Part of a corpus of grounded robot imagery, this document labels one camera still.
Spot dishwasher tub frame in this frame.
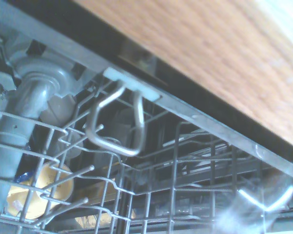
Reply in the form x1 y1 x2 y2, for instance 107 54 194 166
0 0 293 234

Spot grey dishwasher spray pipe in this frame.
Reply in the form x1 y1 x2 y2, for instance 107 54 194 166
0 57 94 215

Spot metal door latch hook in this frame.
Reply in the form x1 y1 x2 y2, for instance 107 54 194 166
84 68 161 157

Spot yellow cup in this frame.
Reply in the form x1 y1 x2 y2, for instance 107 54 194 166
5 161 75 220

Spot grey wire dishwasher rack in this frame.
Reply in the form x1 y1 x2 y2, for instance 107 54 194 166
0 80 293 234

